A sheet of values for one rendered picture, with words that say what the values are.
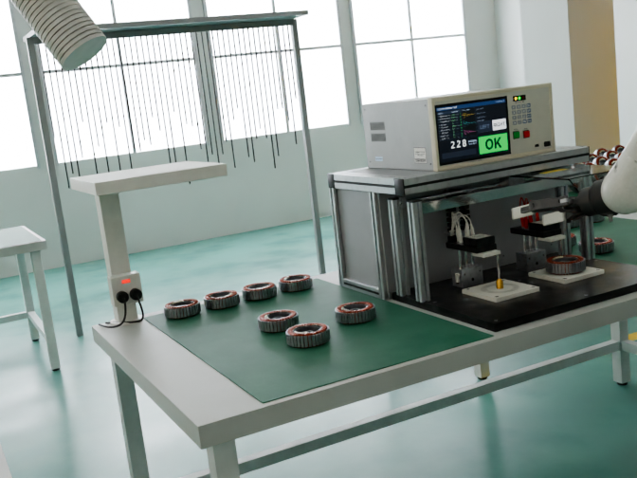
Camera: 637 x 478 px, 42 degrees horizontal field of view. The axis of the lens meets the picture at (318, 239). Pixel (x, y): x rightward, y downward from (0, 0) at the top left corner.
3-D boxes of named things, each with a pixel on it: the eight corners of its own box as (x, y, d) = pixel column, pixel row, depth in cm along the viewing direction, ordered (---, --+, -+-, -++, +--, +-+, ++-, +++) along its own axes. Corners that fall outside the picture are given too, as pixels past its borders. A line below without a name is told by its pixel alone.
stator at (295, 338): (303, 334, 217) (301, 320, 216) (338, 337, 210) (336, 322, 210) (278, 347, 208) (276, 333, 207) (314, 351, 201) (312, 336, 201)
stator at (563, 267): (594, 269, 235) (593, 257, 235) (565, 277, 230) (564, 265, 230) (566, 264, 245) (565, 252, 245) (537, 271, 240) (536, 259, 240)
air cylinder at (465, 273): (483, 283, 240) (482, 265, 239) (463, 287, 237) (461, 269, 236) (473, 280, 244) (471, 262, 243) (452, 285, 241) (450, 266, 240)
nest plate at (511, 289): (539, 290, 224) (539, 286, 224) (496, 303, 218) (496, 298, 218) (503, 283, 238) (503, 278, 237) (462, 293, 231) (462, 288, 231)
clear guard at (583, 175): (649, 188, 228) (648, 166, 227) (586, 201, 218) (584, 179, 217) (565, 182, 257) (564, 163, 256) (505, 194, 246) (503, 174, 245)
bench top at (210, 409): (860, 247, 259) (860, 231, 258) (201, 450, 164) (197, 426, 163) (612, 220, 348) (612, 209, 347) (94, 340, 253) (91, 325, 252)
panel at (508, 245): (558, 251, 269) (553, 160, 264) (389, 293, 241) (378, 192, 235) (556, 250, 270) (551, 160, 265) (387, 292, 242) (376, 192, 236)
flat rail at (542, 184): (585, 181, 250) (585, 171, 250) (416, 214, 224) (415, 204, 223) (582, 181, 251) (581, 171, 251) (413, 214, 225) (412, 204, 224)
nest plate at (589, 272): (604, 273, 235) (604, 268, 234) (565, 284, 228) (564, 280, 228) (566, 266, 248) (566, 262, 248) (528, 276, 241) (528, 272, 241)
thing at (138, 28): (341, 284, 591) (310, 9, 558) (84, 344, 511) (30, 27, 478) (310, 274, 635) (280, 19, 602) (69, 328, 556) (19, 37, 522)
